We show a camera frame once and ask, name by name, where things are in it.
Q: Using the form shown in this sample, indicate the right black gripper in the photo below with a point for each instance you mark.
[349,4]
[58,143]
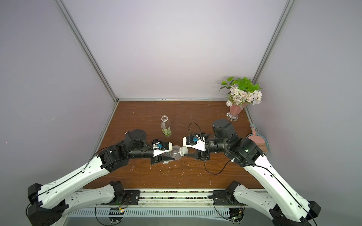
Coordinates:
[201,154]

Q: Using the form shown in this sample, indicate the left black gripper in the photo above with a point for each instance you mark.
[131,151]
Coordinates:
[156,159]

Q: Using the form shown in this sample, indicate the white bottle cap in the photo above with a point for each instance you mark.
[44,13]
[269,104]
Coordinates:
[183,151]

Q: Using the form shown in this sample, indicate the blue label clear bottle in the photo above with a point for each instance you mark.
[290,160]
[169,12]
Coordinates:
[175,153]

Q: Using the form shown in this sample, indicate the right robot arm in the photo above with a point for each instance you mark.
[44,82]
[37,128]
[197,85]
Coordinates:
[284,206]

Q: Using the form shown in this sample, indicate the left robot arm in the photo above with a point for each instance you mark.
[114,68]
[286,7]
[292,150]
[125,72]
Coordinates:
[52,201]

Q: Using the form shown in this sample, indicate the green label clear bottle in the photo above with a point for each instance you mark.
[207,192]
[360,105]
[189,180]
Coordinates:
[166,126]

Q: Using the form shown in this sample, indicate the pink flower vase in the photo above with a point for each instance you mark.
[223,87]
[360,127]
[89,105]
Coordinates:
[234,112]

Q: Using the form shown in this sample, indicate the pink hand broom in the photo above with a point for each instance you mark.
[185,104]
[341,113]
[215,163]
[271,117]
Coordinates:
[260,142]

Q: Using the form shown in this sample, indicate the artificial flower bouquet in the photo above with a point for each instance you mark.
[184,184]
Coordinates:
[241,91]

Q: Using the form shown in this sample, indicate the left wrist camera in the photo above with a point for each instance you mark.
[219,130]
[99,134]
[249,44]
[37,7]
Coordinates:
[159,147]

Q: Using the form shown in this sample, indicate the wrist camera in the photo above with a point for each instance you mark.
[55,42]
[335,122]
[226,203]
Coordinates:
[195,142]
[159,147]

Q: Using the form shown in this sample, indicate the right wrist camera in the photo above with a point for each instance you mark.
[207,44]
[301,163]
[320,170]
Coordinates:
[195,142]

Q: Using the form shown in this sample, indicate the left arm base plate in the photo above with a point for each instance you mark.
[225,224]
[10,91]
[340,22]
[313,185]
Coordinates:
[130,197]

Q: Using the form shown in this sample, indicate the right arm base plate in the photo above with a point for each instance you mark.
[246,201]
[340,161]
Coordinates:
[221,197]

